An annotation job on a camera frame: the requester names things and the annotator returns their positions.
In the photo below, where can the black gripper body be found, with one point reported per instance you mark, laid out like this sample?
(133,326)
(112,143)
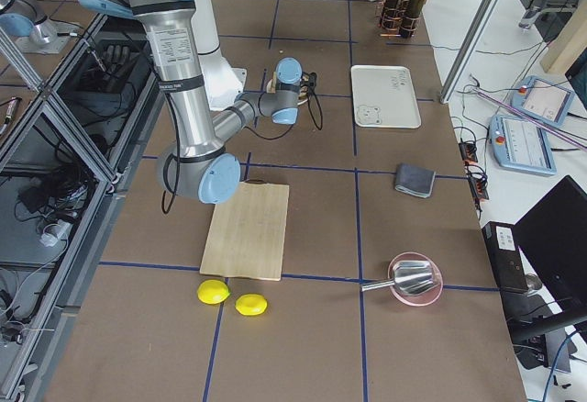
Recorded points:
(311,80)

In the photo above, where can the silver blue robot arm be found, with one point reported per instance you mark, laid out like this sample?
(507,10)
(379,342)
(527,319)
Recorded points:
(34,31)
(207,103)

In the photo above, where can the white bear serving tray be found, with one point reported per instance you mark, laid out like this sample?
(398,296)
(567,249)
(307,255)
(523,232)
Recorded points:
(384,97)

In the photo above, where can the dark glass bottle lower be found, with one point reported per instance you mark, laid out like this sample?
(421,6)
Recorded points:
(413,5)

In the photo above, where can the grey folded cloth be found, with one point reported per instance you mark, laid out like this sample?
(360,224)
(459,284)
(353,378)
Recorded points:
(414,180)

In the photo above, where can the wooden cutting board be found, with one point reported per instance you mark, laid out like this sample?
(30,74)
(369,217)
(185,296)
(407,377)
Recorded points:
(247,234)

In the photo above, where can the blue teach pendant near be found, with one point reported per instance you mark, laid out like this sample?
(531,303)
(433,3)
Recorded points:
(519,145)

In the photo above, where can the blue teach pendant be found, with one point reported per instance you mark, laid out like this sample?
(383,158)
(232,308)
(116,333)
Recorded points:
(543,100)
(519,145)

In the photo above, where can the metal scoop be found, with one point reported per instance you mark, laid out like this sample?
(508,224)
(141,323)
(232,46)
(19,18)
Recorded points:
(409,278)

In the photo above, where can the yellow lemon half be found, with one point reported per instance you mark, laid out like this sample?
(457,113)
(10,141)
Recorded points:
(251,305)

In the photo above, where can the blue teach pendant far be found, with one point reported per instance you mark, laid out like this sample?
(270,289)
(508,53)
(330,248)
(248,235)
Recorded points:
(543,100)

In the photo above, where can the yellow lemon whole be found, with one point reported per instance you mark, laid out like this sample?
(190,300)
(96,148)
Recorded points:
(213,292)

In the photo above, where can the pink round plate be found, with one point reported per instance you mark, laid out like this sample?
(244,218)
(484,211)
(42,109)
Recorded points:
(427,298)

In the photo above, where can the black desktop box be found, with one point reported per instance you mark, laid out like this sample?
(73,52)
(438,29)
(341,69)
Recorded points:
(504,256)

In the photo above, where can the clear water bottle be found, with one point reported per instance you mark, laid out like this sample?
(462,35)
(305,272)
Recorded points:
(532,13)

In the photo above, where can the black computer monitor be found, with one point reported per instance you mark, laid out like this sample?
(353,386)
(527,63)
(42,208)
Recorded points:
(552,236)

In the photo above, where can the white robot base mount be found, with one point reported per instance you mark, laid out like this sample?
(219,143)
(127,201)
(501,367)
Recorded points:
(223,83)

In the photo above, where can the copper wire bottle rack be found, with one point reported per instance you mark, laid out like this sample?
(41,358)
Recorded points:
(399,21)

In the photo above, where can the aluminium frame post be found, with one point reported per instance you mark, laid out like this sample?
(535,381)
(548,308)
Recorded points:
(468,47)

